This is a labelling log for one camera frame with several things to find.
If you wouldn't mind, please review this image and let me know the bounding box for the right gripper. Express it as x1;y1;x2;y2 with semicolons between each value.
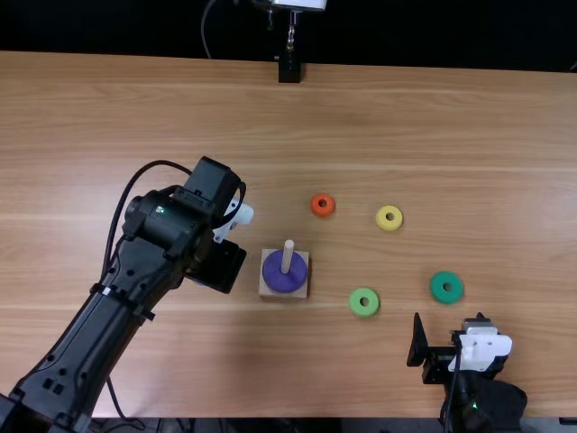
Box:
407;312;507;386

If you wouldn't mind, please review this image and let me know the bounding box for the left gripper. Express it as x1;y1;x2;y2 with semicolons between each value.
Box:
169;156;248;295

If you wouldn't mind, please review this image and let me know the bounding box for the wooden peg base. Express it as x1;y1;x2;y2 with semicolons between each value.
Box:
258;239;314;301

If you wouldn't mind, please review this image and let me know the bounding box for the black clamp stand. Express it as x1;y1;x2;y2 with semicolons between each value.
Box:
265;8;306;85

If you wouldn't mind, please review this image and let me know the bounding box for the white box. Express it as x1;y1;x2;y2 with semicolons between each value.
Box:
252;0;329;13

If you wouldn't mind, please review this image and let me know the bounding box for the black cable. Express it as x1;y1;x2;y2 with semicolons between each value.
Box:
102;161;196;281
105;376;142;426
441;345;465;433

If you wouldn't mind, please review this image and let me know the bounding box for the dark green ring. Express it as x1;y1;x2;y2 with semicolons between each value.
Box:
428;271;465;306

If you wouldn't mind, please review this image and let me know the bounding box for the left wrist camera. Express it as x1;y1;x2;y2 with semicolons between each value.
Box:
210;197;254;244

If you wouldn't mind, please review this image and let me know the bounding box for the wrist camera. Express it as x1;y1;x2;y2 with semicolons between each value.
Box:
448;330;514;374
210;197;254;244

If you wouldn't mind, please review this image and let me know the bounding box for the purple ring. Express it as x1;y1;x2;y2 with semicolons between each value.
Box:
261;249;309;294

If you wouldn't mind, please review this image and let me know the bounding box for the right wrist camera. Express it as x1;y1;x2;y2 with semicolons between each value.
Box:
448;330;514;374

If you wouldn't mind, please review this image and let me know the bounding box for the light green ring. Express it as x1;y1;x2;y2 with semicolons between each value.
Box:
348;287;381;318

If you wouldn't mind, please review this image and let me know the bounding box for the yellow ring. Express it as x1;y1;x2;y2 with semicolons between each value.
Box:
375;205;405;233

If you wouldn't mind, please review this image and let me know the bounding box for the orange ring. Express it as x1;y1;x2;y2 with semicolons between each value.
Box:
310;193;336;219

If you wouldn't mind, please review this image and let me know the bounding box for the grey hanging cable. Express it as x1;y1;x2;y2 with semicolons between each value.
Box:
200;0;214;60

